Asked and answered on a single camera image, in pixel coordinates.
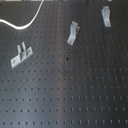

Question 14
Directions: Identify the middle metal cable clip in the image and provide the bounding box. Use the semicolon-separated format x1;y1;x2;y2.
67;21;80;45

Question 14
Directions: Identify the metal cable clip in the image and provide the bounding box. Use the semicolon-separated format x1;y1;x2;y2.
10;43;33;68
101;6;111;27
67;21;80;45

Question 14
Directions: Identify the left metal cable clip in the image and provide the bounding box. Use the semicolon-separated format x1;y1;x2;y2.
10;43;33;68

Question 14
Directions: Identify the right metal cable clip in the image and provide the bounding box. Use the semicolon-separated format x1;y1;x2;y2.
101;6;111;27

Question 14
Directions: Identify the white cable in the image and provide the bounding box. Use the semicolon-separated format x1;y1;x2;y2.
0;0;45;30

